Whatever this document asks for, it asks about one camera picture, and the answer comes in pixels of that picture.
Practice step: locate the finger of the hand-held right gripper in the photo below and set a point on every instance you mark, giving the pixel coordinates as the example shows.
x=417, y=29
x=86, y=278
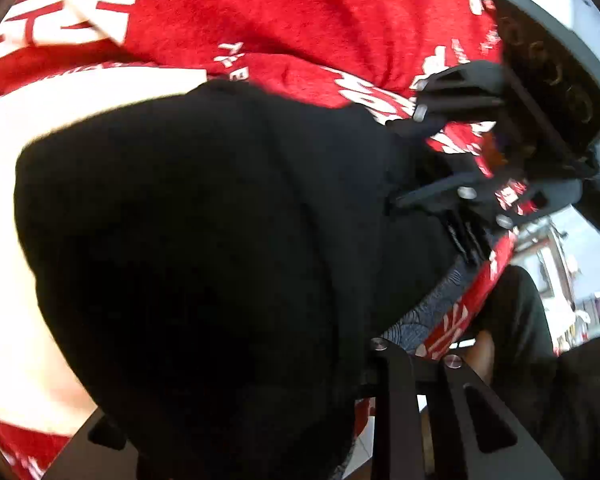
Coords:
x=455, y=90
x=445, y=194

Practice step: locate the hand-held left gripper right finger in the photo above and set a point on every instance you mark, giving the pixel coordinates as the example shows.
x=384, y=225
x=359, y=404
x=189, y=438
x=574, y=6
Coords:
x=400, y=390

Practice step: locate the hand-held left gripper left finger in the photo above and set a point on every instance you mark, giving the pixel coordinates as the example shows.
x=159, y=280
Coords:
x=77, y=460

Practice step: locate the black pants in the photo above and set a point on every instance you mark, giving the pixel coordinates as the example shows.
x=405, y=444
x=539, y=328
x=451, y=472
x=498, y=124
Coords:
x=205, y=260

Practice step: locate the blue-grey patterned cloth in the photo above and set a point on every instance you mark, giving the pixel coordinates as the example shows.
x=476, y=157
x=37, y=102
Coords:
x=430, y=310

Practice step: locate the background cabinet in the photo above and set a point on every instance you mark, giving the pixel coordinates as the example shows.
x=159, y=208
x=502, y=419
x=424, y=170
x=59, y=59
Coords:
x=550, y=265

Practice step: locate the person's leg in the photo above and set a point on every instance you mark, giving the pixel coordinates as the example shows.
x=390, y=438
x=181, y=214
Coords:
x=540, y=375

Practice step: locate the white cloth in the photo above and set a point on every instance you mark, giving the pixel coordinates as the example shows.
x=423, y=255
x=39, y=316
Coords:
x=10, y=260

